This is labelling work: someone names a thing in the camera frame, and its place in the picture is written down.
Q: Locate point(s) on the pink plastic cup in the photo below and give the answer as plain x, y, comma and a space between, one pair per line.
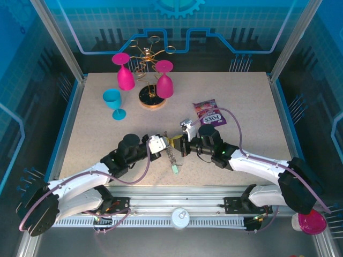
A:
312, 223

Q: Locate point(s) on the purple candy bag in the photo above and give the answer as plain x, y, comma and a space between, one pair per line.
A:
211, 119

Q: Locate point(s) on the tall pink plastic goblet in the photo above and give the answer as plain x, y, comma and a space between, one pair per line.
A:
125, 80

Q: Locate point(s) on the mint green key tag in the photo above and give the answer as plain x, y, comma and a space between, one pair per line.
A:
175, 170

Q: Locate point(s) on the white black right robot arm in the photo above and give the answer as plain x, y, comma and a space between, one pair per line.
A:
257, 163

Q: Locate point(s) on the white round can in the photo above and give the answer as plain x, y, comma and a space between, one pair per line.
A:
180, 218

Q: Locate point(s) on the aluminium front rail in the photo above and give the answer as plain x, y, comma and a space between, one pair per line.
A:
174, 195

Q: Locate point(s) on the aluminium frame post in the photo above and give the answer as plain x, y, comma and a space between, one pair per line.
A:
61, 40
294, 40

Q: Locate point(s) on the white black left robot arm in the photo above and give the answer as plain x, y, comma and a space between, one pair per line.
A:
77, 179

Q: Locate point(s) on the blue plastic goblet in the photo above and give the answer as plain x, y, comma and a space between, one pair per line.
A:
112, 99

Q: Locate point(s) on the aluminium side rail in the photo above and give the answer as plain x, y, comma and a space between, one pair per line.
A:
65, 134
284, 112

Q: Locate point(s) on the short pink plastic goblet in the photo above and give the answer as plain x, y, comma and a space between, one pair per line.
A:
164, 87

